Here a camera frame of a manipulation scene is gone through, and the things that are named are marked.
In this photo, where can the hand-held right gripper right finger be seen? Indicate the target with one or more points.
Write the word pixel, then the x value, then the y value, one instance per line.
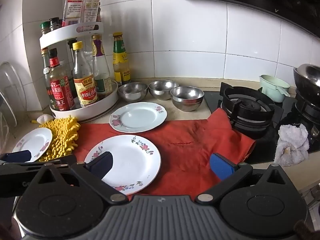
pixel 221 166

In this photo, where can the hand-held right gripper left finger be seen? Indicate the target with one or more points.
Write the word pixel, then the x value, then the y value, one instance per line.
pixel 100 166

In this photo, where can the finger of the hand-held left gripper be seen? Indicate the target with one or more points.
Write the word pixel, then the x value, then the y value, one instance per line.
pixel 66 160
pixel 17 156

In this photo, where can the white rose-print plate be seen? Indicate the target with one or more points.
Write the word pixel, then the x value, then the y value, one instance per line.
pixel 35 140

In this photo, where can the white plate small flower sprigs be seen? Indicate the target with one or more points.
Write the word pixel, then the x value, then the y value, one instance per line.
pixel 135 160

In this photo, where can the pale blue rose plate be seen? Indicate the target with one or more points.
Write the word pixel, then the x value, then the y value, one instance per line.
pixel 140 116

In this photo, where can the stainless steel bowl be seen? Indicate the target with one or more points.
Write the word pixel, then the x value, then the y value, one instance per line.
pixel 187 100
pixel 132 92
pixel 162 90

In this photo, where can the yellow chenille cloth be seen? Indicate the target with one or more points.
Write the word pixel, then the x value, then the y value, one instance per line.
pixel 62 135

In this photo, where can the red cloth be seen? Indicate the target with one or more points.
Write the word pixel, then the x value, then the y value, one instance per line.
pixel 190 135

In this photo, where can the garlic bulb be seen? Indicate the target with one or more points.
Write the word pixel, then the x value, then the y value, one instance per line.
pixel 45 118

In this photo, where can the glass pot lid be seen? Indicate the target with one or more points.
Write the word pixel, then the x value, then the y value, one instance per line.
pixel 6 110
pixel 10 80

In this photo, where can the black glass gas stove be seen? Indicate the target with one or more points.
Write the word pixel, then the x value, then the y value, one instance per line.
pixel 265 140

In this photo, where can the black burner grate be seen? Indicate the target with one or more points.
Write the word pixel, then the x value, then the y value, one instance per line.
pixel 307 110
pixel 250 115

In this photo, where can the red label sauce bottle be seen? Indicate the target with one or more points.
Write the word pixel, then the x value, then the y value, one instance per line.
pixel 60 90

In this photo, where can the yellow cap vinegar bottle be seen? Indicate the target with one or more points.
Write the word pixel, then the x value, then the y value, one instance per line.
pixel 86 90

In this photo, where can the white towel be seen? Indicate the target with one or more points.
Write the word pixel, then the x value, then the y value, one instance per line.
pixel 292 142

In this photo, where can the dark sauce bottle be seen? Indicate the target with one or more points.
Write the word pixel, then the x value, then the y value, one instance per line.
pixel 46 72

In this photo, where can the pale green ladle cup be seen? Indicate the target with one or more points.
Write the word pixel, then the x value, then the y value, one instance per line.
pixel 271 90

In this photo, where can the purple label clear bottle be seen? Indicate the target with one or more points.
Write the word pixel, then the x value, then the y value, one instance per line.
pixel 100 67

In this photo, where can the yellow label green-cap bottle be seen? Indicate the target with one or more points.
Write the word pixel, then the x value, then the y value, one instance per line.
pixel 120 57

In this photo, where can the black cap bottle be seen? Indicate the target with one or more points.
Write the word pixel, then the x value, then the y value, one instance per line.
pixel 72 43

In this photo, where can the steel wok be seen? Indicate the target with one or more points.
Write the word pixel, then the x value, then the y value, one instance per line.
pixel 308 77

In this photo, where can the small green cap bottle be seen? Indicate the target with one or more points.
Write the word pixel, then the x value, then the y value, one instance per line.
pixel 45 27

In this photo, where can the white two-tier condiment rack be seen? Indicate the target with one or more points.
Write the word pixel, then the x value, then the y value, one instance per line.
pixel 75 28

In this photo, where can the small dark cap bottle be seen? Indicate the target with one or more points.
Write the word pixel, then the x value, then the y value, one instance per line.
pixel 54 23

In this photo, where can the seasoning packets on rack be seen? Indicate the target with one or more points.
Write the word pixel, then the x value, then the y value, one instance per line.
pixel 73 7

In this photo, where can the orange and white carton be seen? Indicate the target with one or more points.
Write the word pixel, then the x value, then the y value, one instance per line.
pixel 91 5

